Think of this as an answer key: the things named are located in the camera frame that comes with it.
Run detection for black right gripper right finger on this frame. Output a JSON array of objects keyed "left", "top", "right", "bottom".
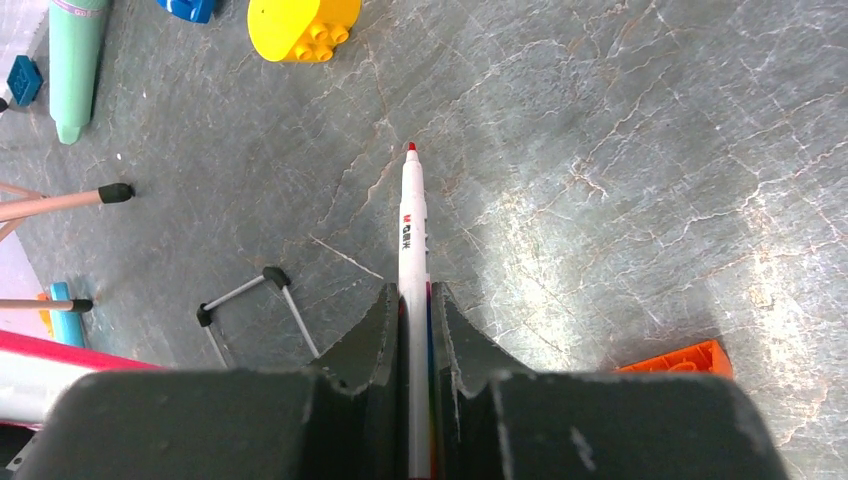
[{"left": 430, "top": 282, "right": 531, "bottom": 479}]

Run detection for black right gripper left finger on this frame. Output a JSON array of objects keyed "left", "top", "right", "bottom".
[{"left": 305, "top": 284, "right": 400, "bottom": 479}]

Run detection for red whiteboard marker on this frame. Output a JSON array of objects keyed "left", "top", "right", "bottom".
[{"left": 398, "top": 143, "right": 433, "bottom": 479}]

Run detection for pink framed whiteboard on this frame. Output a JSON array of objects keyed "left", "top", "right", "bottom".
[{"left": 1, "top": 331, "right": 162, "bottom": 430}]

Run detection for orange semicircle toy block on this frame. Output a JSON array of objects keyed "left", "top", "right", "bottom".
[{"left": 616, "top": 339, "right": 735, "bottom": 379}]

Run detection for yellow toy block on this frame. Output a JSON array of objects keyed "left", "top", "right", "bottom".
[{"left": 247, "top": 0, "right": 362, "bottom": 63}]

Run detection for pink music stand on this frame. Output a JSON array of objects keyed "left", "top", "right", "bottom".
[{"left": 1, "top": 182, "right": 135, "bottom": 313}]

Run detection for teal toy block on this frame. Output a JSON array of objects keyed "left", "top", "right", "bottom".
[{"left": 7, "top": 55, "right": 44, "bottom": 107}]

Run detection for mint green cylinder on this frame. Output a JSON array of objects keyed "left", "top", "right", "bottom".
[{"left": 48, "top": 0, "right": 111, "bottom": 145}]

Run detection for whiteboard wire stand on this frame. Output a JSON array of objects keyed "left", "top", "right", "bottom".
[{"left": 195, "top": 266, "right": 321, "bottom": 368}]

